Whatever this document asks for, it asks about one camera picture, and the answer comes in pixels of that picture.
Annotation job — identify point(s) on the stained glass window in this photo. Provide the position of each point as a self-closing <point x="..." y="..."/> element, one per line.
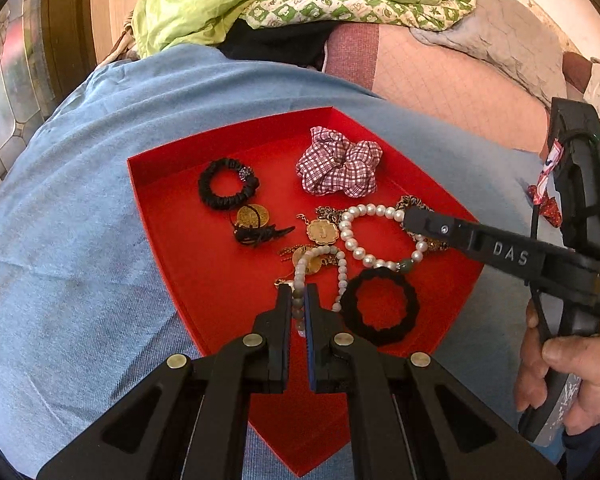
<point x="10" y="85"/>

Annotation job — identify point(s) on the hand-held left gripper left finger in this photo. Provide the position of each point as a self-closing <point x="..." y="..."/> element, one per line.
<point x="280" y="345"/>

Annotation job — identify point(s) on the red shiny scrunchie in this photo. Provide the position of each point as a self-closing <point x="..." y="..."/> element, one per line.
<point x="550" y="210"/>

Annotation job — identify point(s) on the grey blanket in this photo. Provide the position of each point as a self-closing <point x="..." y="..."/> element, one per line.
<point x="505" y="45"/>

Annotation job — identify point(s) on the black scrunchie with beads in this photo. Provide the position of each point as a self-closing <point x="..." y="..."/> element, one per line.
<point x="207" y="190"/>

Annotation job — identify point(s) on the beige patterned cloth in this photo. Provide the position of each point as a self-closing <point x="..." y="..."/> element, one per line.
<point x="120" y="47"/>

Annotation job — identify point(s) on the pink blanket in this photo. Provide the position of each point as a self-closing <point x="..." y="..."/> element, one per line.
<point x="430" y="85"/>

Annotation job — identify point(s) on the red tray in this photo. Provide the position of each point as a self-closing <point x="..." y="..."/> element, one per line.
<point x="190" y="240"/>

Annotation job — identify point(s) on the brown pillow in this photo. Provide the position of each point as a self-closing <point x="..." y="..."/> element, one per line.
<point x="575" y="75"/>

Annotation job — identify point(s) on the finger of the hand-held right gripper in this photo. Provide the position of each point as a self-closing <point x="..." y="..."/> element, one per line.
<point x="480" y="242"/>

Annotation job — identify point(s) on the brown wooden door frame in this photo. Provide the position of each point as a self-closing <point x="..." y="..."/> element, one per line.
<point x="65" y="20"/>

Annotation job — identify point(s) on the red white checkered scrunchie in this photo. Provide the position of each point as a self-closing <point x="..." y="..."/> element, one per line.
<point x="330" y="165"/>

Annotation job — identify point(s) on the black ruffled scrunchie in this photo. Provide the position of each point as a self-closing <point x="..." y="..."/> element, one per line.
<point x="380" y="337"/>

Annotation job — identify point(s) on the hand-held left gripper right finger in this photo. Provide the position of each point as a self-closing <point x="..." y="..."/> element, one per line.
<point x="310" y="355"/>

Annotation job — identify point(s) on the black cloth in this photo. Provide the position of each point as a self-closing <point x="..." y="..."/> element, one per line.
<point x="270" y="42"/>

